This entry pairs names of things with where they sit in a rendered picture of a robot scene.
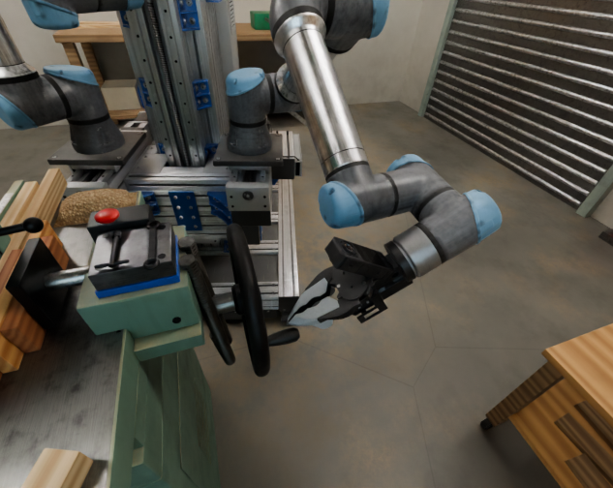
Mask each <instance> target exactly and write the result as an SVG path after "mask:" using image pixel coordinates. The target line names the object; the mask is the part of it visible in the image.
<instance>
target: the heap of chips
mask: <svg viewBox="0 0 613 488"><path fill-rule="evenodd" d="M137 194H138V192H136V193H129V192H128V191H126V190H123V189H111V188H108V189H96V190H89V191H83V192H78V193H75V194H72V195H70V196H68V197H67V198H65V199H64V200H63V201H62V203H61V206H60V208H59V214H58V217H57V220H56V222H55V224H54V228H59V227H65V226H71V225H78V224H85V223H88V220H89V217H90V214H91V212H93V211H100V210H103V209H106V208H121V207H128V206H135V205H136V202H137Z"/></svg>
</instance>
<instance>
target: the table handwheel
mask: <svg viewBox="0 0 613 488"><path fill-rule="evenodd" d="M227 239H228V245H229V251H230V261H231V267H232V272H233V277H234V282H235V285H233V286H232V288H231V291H230V292H226V293H221V294H217V295H213V297H212V299H213V301H214V304H215V307H216V310H217V312H218V314H223V313H226V312H231V311H235V312H236V314H237V315H239V316H241V317H242V321H243V326H244V331H245V336H246V340H247V345H248V349H249V354H250V357H251V362H252V366H253V369H254V372H255V374H256V375H257V376H258V377H265V376H266V375H267V374H268V373H269V370H270V352H269V344H268V337H267V331H266V325H265V319H264V314H263V308H262V301H261V292H260V288H259V285H258V281H257V277H256V272H255V268H254V265H253V261H252V257H251V253H250V250H249V246H248V243H247V239H246V236H245V234H244V231H243V229H242V227H241V226H240V225H239V224H236V223H234V224H230V225H228V227H227Z"/></svg>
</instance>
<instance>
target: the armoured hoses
mask: <svg viewBox="0 0 613 488"><path fill-rule="evenodd" d="M177 245H178V247H179V249H180V250H181V251H182V252H185V253H186V254H187V255H184V256H182V257H181V258H180V259H179V260H178V264H179V265H180V267H181V269H182V270H186V271H188V273H189V276H190V279H191V281H192V284H193V287H194V290H195V294H196V296H197V299H198V302H199V306H200V308H201V311H202V315H203V317H204V319H205V321H206V324H207V326H208V328H209V330H210V333H209V336H210V339H211V340H212V342H213V343H214V345H215V347H216V349H217V350H218V352H219V354H220V355H221V356H222V358H223V360H224V362H225V363H226V364H227V365H229V366H230V365H233V364H234V363H235V360H236V359H235V355H234V353H233V350H232V348H231V345H230V344H231V342H232V338H231V335H230V331H229V329H228V326H227V323H226V321H225V318H224V315H223V314H218V312H217V310H216V307H215V304H214V301H213V299H212V297H213V295H216V294H215V292H214V290H213V288H212V285H211V283H210V281H209V278H208V275H207V272H206V270H205V267H204V265H203V262H202V260H201V257H200V254H199V250H198V247H197V245H196V242H195V240H194V238H193V237H191V236H185V237H182V238H181V239H179V241H178V242H177Z"/></svg>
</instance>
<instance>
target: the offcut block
mask: <svg viewBox="0 0 613 488"><path fill-rule="evenodd" d="M92 464H93V460H92V459H90V458H89V457H87V456H86V455H84V454H82V453H81V452H79V451H73V450H63V449H53V448H45V449H44V450H43V452H42V454H41V455H40V457H39V459H38V460H37V462H36V464H35V465H34V467H33V469H32V470H31V472H30V474H28V476H27V478H26V479H25V481H24V483H23V484H22V486H21V488H80V487H81V485H82V483H83V481H84V479H85V477H86V476H87V474H88V472H89V470H90V468H91V466H92Z"/></svg>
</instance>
